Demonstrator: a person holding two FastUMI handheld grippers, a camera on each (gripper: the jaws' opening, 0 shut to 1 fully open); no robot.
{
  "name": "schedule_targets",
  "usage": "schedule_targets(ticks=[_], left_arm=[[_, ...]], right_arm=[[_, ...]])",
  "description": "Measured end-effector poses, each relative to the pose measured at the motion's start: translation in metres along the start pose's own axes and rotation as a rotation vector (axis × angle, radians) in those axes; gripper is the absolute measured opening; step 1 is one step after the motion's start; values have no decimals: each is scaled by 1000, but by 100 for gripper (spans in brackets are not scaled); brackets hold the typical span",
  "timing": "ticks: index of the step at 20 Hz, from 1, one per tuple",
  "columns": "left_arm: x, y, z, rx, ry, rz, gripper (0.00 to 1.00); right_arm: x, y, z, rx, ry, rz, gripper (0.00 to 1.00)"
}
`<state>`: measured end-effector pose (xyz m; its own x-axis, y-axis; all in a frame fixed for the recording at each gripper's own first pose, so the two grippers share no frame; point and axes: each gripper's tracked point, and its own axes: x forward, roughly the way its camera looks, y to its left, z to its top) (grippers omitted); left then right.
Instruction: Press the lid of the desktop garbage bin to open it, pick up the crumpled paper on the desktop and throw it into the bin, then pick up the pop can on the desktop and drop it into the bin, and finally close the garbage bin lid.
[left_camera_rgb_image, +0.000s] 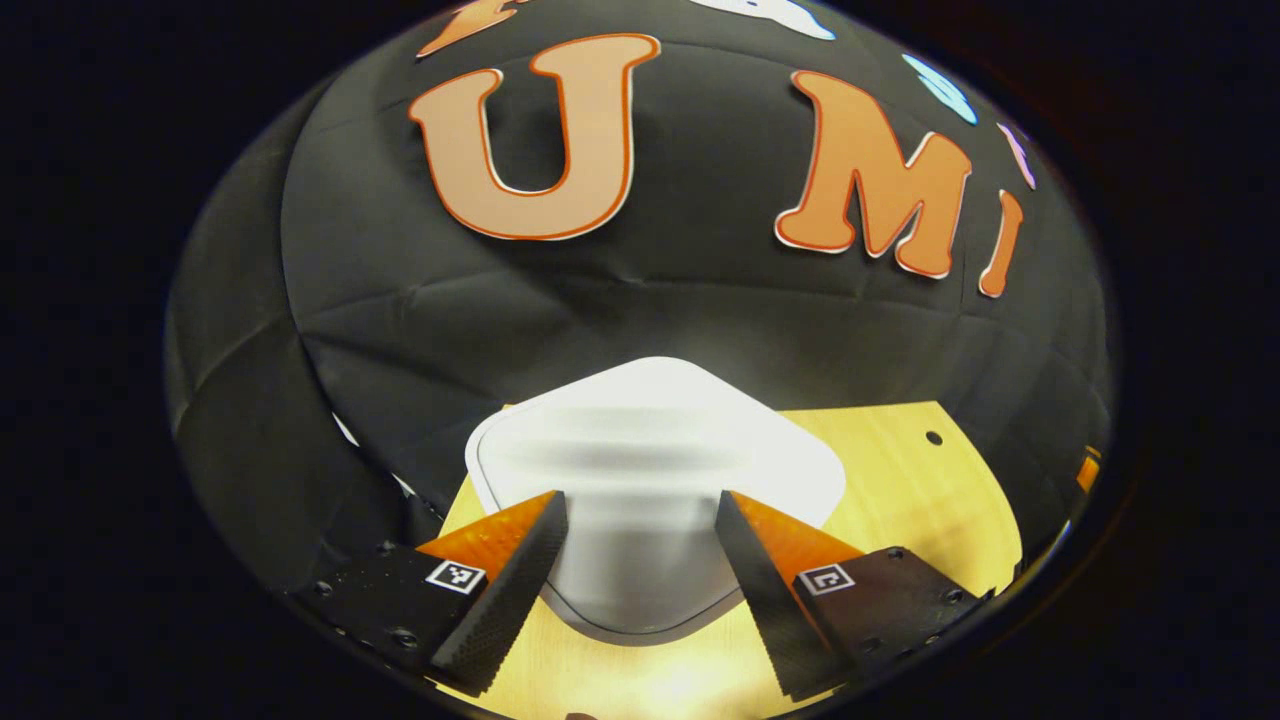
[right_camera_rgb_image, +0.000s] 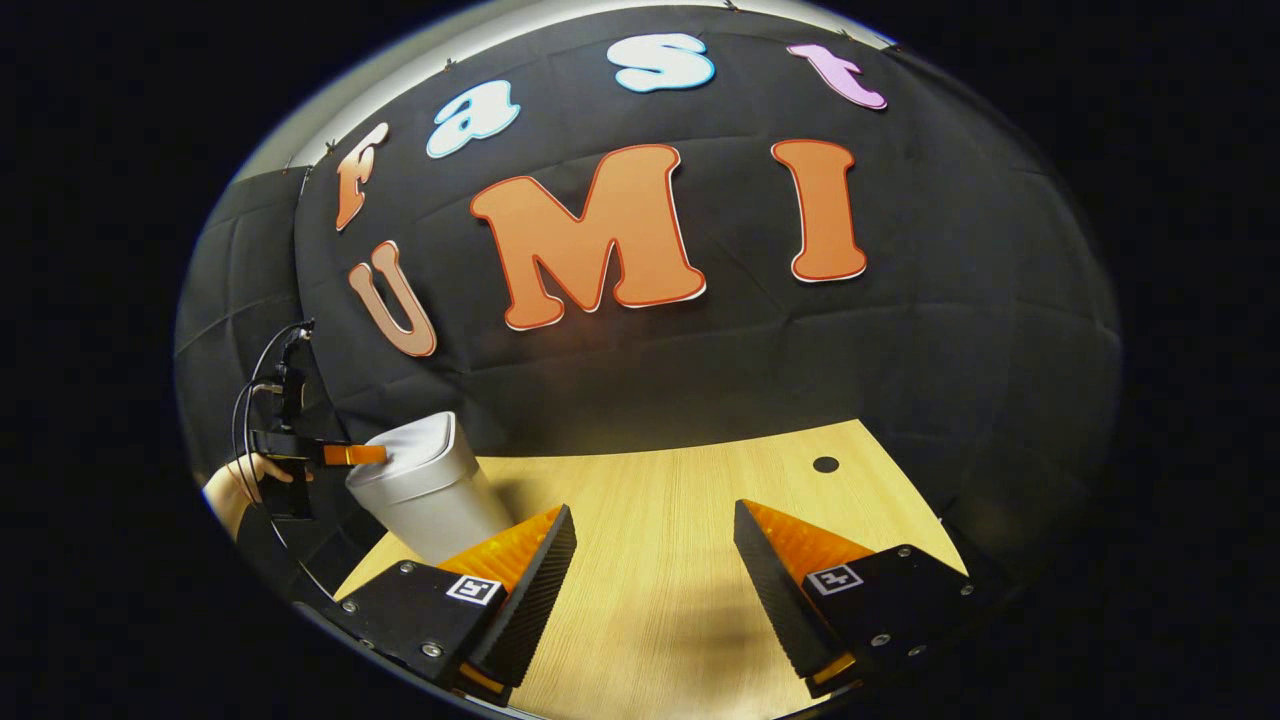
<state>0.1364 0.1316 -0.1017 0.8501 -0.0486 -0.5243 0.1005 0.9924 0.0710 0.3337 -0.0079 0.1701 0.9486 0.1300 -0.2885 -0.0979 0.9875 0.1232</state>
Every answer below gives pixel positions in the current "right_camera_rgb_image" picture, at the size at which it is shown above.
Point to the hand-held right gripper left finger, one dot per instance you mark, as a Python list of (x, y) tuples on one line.
[(535, 600)]

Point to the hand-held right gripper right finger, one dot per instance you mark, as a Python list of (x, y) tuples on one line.
[(775, 590)]

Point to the black round desk grommet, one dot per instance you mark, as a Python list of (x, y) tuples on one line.
[(826, 464)]

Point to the black backdrop cloth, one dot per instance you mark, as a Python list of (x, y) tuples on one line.
[(950, 340)]

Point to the white desktop garbage bin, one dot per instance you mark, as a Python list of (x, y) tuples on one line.
[(430, 490)]

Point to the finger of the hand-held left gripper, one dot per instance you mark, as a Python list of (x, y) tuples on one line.
[(355, 455)]

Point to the wooden desktop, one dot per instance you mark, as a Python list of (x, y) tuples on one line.
[(680, 500)]

